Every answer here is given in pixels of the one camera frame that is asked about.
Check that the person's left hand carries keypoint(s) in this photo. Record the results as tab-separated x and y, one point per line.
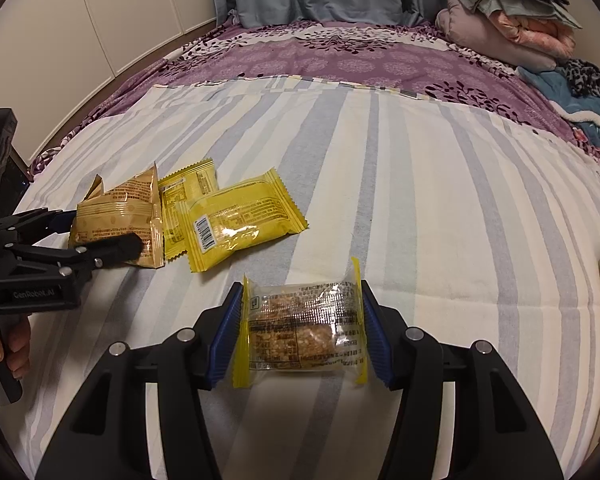
15	345

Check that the yellow snack packet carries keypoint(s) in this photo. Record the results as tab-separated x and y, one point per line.
187	185
245	220

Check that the pink floral folded quilt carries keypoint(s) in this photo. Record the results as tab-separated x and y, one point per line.
535	37

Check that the tan snack packet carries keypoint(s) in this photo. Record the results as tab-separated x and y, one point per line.
130	185
115	230

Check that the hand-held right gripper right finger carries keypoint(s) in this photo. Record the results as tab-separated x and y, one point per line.
377	340

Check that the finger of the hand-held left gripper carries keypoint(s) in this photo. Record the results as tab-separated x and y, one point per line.
60	220
120	251

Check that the white wardrobe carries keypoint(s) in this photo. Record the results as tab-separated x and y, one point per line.
80	15

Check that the striped bed sheet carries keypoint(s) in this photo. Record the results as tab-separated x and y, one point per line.
405	185

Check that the mauve folded duvet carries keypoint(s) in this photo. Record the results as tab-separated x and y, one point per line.
470	30

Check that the purple floral bed sheet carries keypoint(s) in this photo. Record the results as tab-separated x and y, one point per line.
355	55

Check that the grey-green folded cloth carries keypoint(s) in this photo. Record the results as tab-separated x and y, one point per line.
505	7

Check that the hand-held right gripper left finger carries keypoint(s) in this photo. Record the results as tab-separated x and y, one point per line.
227	335

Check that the clear snack bar packet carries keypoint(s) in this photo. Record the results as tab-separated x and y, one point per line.
300	325

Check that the leopard print cloth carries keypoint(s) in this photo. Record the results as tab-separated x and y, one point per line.
592	82

